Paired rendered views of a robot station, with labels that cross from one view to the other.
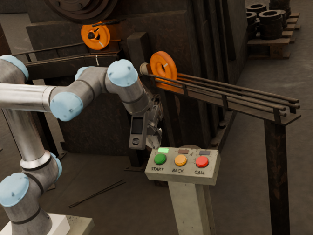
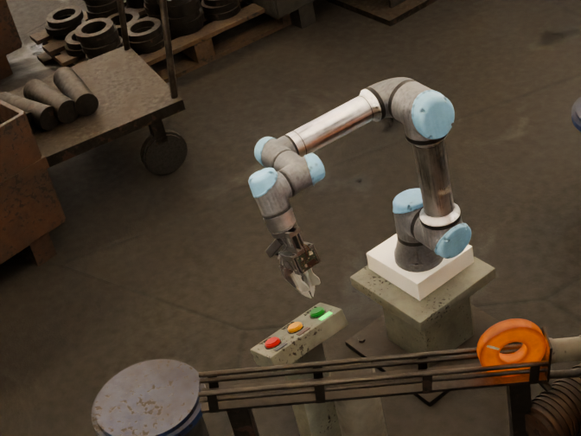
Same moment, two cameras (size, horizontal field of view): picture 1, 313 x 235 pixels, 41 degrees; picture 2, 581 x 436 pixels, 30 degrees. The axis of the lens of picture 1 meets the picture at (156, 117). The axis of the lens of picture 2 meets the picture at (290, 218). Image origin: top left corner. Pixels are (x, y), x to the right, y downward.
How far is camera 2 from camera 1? 3.14 m
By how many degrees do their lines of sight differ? 96
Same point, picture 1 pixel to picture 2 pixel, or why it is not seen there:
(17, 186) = (399, 201)
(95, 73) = (286, 164)
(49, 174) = (424, 235)
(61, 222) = (410, 280)
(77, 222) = (424, 308)
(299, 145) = not seen: outside the picture
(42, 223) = (400, 254)
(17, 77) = (407, 121)
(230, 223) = not seen: outside the picture
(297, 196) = not seen: outside the picture
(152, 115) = (284, 253)
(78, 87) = (270, 151)
